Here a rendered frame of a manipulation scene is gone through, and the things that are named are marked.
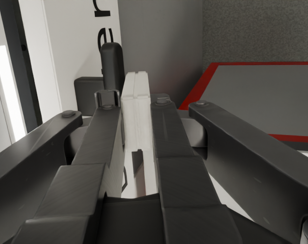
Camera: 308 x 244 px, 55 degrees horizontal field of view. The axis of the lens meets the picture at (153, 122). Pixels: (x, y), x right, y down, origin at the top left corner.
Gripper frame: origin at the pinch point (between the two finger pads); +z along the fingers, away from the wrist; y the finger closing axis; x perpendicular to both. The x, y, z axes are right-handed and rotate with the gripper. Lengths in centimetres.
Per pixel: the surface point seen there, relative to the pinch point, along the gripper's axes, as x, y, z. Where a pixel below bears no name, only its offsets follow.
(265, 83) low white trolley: -11, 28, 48
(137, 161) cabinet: -14.8, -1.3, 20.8
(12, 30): 4.8, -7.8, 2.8
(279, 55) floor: -10, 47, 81
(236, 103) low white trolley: -11.3, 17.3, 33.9
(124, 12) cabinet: 5.6, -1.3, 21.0
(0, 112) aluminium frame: 0.1, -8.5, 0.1
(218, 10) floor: 5, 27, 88
